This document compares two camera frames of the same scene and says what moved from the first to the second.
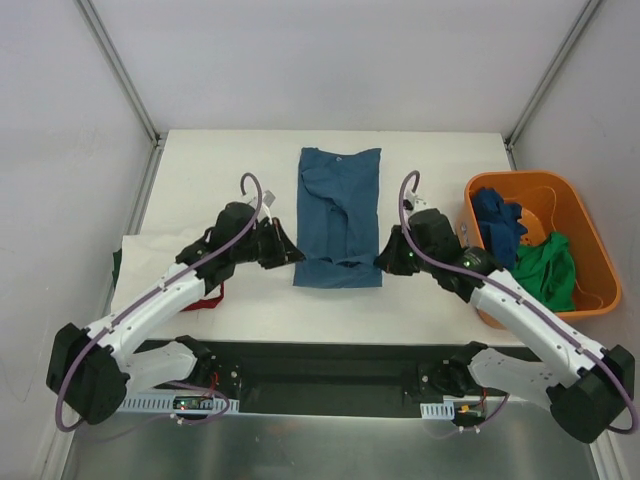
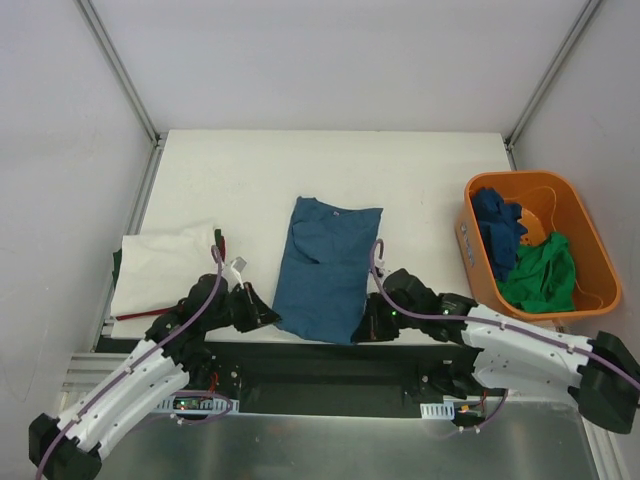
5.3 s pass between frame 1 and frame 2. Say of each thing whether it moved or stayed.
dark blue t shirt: stayed
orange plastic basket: stayed
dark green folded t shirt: stayed
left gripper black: moved
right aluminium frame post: stayed
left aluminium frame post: stayed
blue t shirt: moved
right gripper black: moved
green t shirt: stayed
